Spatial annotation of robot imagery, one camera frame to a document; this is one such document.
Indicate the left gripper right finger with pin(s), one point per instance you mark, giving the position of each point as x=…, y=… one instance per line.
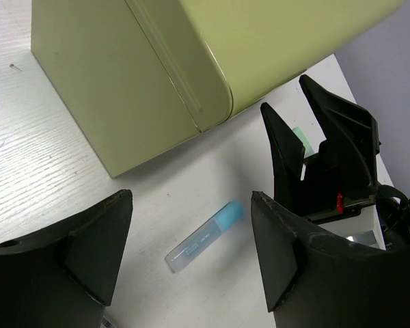
x=314, y=278

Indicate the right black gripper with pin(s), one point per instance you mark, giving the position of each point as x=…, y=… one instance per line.
x=342, y=176

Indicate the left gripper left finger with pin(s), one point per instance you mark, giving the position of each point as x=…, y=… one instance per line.
x=64, y=275

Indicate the green metal drawer toolbox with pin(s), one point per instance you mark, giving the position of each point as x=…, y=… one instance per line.
x=142, y=77

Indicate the green capped highlighter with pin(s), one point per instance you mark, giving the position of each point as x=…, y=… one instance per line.
x=306, y=144

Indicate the blue capped highlighter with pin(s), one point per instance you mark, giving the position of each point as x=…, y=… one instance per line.
x=190, y=248

